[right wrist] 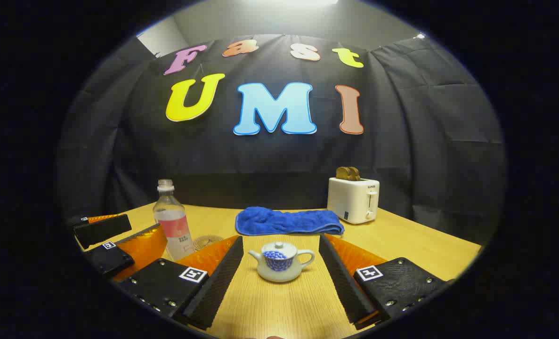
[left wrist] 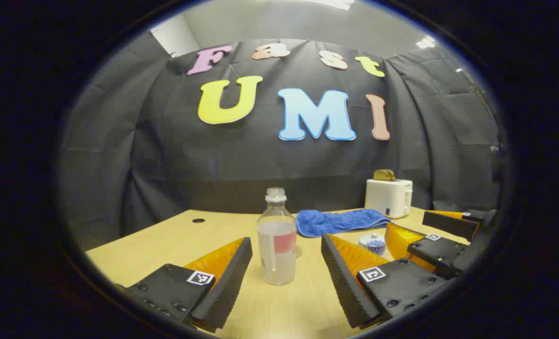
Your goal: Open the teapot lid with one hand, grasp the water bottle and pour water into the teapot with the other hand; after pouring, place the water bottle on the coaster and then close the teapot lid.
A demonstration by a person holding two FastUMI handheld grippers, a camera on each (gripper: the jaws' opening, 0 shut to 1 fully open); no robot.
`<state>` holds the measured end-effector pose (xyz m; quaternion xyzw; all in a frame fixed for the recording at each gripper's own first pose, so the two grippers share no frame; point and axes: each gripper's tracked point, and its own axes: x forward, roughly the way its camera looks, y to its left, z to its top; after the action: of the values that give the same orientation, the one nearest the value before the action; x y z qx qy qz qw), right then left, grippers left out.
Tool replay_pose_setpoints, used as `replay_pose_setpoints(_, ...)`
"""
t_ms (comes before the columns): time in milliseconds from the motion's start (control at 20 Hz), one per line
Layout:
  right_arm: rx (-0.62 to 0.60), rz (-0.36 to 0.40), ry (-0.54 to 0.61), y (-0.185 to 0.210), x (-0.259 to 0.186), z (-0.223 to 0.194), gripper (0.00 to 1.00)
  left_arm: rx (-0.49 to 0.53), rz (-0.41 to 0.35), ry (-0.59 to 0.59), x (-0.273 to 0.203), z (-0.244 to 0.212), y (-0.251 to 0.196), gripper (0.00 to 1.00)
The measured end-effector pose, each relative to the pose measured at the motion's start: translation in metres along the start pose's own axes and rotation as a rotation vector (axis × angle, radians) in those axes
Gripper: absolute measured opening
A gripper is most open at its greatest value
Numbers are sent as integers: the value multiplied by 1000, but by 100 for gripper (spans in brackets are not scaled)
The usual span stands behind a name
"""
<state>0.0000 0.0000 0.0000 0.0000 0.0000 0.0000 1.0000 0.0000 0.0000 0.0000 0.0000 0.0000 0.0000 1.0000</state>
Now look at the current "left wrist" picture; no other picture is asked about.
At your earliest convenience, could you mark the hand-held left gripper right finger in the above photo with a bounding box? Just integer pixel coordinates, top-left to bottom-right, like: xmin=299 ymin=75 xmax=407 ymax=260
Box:
xmin=321 ymin=233 xmax=449 ymax=330

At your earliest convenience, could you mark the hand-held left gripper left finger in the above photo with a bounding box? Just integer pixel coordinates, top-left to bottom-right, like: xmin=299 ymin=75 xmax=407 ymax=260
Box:
xmin=114 ymin=237 xmax=253 ymax=333

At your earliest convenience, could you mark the clear plastic water bottle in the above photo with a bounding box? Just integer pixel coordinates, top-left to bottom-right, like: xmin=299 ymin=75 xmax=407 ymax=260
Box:
xmin=257 ymin=187 xmax=298 ymax=286

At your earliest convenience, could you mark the blue towel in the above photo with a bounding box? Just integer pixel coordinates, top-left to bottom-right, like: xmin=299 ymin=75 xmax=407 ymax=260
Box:
xmin=296 ymin=209 xmax=391 ymax=238

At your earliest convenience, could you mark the white toaster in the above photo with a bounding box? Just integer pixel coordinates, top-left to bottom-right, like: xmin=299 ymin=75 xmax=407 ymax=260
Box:
xmin=365 ymin=178 xmax=413 ymax=219

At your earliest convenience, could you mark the long ceiling light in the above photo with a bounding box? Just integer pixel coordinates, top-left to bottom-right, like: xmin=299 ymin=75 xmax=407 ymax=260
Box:
xmin=303 ymin=0 xmax=355 ymax=11

